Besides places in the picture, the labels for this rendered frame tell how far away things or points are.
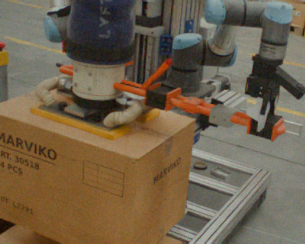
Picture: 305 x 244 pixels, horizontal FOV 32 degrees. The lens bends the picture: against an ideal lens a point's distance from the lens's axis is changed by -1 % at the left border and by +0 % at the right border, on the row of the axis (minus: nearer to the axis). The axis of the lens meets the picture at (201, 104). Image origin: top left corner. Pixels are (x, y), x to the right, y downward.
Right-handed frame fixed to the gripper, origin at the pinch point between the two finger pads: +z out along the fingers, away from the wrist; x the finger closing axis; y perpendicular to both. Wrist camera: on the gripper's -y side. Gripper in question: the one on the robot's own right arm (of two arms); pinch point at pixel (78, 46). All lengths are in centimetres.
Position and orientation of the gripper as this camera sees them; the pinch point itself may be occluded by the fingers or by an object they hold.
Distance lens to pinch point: 219.2
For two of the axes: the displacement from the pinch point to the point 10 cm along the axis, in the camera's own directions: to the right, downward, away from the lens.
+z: -1.0, 9.4, 3.4
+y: 8.9, 2.3, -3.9
